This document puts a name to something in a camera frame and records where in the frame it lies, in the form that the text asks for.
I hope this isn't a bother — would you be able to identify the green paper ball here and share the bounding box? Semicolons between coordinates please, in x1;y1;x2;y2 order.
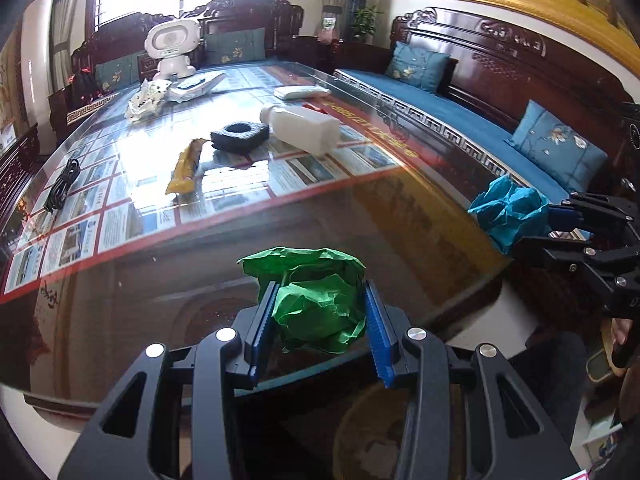
238;247;366;356

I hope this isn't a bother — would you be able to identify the teal armchair cushion right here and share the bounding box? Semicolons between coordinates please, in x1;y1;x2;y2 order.
204;27;266;65

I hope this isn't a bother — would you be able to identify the yellow snack wrapper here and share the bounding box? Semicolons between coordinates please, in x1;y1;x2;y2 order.
165;139;207;195

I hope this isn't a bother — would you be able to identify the blue embroidered cushion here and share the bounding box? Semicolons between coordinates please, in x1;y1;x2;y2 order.
385;41;450;93
506;100;608;192

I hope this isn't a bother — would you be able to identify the white toy robot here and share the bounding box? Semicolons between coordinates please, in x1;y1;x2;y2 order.
144;18;201;79

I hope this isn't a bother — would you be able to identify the white plastic bottle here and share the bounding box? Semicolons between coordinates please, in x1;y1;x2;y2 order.
259;105;341;156

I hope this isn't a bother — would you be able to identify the right carved wooden armchair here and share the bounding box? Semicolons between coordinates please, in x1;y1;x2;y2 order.
181;0;304;66

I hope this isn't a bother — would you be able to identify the teal armchair cushion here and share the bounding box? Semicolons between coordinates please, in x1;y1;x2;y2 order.
94;51;144;94
204;27;266;65

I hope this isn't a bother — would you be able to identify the black coiled cable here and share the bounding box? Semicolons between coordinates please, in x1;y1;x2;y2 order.
43;157;83;214

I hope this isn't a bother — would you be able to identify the white blue printed package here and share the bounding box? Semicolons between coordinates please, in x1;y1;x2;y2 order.
166;70;226;103

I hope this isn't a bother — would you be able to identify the person's right hand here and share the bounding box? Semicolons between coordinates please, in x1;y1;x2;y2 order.
611;318;636;367

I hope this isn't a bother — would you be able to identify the dark carved wooden coffee table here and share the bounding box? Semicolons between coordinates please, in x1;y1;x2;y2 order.
1;63;508;413

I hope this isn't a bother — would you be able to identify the teal paper ball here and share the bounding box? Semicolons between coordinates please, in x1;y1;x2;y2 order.
468;174;551;255

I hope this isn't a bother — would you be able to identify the long carved wooden sofa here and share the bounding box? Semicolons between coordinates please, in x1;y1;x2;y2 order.
333;6;640;221

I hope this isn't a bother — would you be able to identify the left carved wooden armchair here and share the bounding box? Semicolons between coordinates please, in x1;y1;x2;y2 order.
49;12;174;138

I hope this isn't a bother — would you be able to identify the black tower speaker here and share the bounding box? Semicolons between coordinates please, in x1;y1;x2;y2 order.
342;0;367;41

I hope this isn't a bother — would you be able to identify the carved wooden armchair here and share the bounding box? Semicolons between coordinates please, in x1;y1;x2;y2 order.
181;0;304;66
49;12;174;138

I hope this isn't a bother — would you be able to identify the corner potted green plant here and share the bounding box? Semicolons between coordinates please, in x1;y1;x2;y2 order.
350;6;382;44

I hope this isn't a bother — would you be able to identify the blue embroidered cushion far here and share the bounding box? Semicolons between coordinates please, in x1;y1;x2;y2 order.
385;41;450;93

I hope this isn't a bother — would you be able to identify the blue embroidered cushion near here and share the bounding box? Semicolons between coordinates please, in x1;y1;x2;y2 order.
506;100;608;192

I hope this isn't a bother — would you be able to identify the black foam square ring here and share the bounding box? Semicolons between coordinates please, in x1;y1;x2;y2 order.
209;121;271;155

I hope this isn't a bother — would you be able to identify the white crumpled printed wrapper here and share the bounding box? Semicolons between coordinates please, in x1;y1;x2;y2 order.
125;79;171;122

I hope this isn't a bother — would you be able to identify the teal armchair cushion left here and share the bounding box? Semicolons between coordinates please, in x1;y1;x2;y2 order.
94;51;144;94

